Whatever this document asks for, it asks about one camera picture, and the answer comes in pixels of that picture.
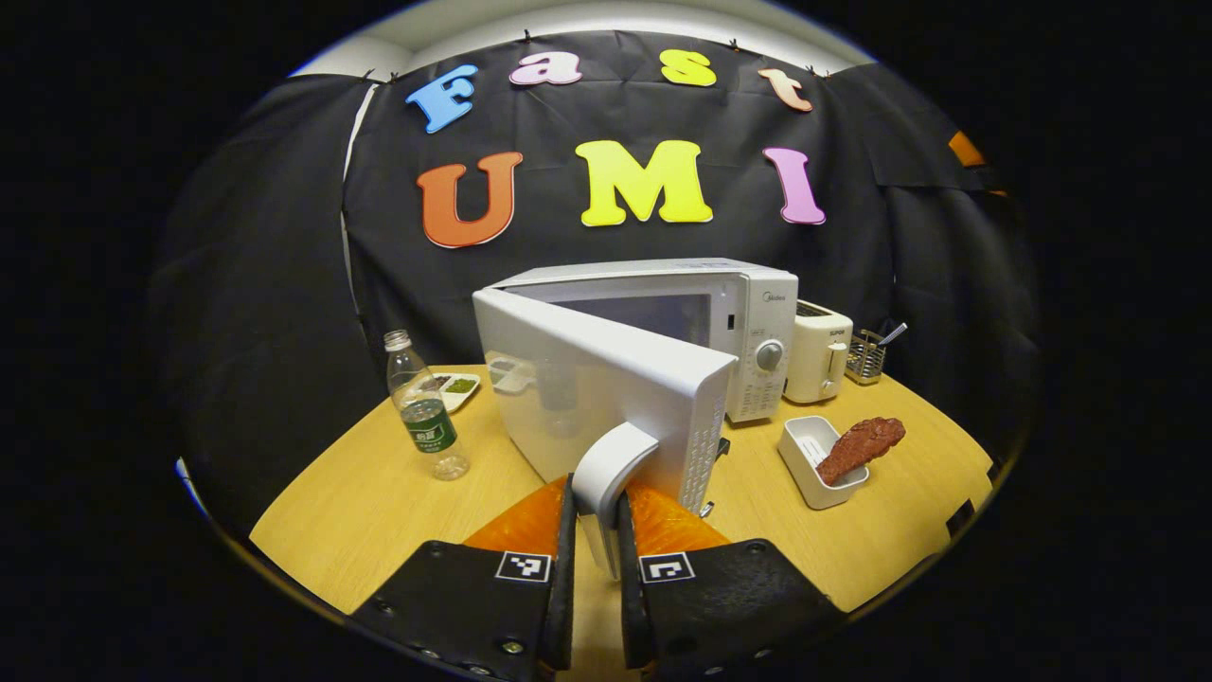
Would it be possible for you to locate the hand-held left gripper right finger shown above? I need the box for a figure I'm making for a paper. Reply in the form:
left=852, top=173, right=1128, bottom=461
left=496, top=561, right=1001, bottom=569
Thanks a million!
left=616, top=478, right=848, bottom=679

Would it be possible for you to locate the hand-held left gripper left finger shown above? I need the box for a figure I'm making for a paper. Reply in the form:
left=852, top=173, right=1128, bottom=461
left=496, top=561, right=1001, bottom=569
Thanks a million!
left=350, top=474, right=579, bottom=682

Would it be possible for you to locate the white microwave oven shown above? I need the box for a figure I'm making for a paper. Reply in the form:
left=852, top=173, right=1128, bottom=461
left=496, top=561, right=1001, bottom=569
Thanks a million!
left=472, top=258, right=800, bottom=582

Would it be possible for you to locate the brown meat piece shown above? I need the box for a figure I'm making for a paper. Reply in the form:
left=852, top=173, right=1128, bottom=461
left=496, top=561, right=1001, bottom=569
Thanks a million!
left=815, top=416, right=907, bottom=487

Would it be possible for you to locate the clear water bottle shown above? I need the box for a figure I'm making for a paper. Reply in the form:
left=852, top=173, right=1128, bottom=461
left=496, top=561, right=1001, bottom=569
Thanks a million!
left=383, top=329, right=472, bottom=482

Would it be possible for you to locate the white divided plate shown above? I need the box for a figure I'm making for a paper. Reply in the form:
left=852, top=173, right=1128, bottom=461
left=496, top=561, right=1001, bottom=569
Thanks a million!
left=407, top=371, right=483, bottom=416

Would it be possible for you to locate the white rectangular tray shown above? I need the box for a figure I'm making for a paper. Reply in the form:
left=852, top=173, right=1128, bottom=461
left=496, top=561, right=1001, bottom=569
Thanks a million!
left=777, top=415, right=871, bottom=512

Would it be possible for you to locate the white toaster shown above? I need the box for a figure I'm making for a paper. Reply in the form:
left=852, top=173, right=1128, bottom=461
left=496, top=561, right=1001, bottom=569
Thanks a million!
left=783, top=300, right=854, bottom=406

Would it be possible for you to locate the wire utensil holder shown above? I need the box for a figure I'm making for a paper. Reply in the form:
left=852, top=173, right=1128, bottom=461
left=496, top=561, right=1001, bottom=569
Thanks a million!
left=845, top=329, right=889, bottom=386

